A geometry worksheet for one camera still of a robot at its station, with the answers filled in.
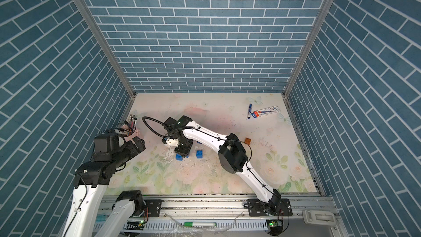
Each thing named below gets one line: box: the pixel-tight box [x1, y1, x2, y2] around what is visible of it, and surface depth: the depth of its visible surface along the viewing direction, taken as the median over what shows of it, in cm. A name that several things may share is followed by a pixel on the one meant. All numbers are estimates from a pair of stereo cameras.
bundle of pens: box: [123, 113, 138, 133], surface depth 88 cm
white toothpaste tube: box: [251, 105, 281, 118], surface depth 113 cm
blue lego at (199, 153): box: [196, 149, 204, 160], surface depth 90 cm
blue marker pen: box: [247, 103, 253, 120], surface depth 110 cm
